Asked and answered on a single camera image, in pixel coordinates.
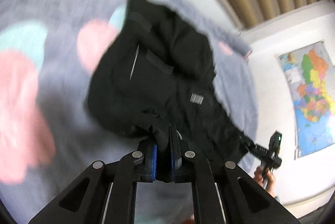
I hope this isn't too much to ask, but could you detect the black jacket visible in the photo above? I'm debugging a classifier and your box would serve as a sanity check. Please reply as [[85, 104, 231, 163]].
[[88, 0, 247, 181]]

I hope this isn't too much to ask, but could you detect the grey sleeve forearm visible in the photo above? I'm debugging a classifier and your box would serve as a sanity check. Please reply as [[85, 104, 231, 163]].
[[274, 195, 281, 202]]

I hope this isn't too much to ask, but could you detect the person's right hand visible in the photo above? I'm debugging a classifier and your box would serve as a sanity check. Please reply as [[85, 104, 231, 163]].
[[253, 166, 275, 197]]

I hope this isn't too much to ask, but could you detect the grey floral duvet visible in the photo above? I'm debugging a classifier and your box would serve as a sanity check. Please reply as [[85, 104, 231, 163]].
[[1, 0, 258, 223]]

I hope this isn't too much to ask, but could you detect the colourful wall map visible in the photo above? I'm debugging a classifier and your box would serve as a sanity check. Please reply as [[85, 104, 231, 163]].
[[278, 41, 334, 159]]

